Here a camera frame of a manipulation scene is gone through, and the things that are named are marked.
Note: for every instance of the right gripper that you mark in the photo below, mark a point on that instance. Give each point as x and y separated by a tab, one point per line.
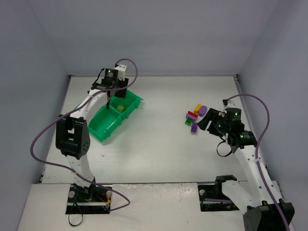
212	120

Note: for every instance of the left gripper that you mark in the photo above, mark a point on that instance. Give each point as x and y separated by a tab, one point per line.
115	89

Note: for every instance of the purple rectangular lego brick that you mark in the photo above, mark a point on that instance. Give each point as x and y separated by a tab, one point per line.
194	128

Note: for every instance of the purple oval lego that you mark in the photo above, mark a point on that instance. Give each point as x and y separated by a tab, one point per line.
202	111

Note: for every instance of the yellow curved lego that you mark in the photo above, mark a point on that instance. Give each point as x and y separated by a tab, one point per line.
197	108

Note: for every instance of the red long lego brick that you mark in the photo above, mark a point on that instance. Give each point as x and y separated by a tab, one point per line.
192	114

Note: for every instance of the purple curved lego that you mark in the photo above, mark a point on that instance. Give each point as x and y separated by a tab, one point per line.
190	117

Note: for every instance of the green compartment tray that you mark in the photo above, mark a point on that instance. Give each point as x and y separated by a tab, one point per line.
107	120

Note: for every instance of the lime half round lego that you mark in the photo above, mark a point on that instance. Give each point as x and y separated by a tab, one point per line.
120	108

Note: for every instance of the green lego brick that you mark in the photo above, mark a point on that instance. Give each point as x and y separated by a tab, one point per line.
127	103

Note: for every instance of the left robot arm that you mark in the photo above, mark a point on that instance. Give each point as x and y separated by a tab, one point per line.
72	132

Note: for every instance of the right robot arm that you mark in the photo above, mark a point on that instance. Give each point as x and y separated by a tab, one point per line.
263	208

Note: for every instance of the green square lego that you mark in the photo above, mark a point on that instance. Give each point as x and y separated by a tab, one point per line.
189	121

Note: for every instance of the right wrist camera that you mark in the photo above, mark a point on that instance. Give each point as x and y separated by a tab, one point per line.
228	104

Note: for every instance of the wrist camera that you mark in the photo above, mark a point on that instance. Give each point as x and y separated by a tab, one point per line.
121	71
228	104

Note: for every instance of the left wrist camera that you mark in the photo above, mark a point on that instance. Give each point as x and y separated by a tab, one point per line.
121	71

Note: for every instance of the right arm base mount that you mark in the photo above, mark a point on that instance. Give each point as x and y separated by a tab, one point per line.
211	201

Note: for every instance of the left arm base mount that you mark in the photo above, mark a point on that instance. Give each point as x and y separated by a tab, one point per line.
92	201

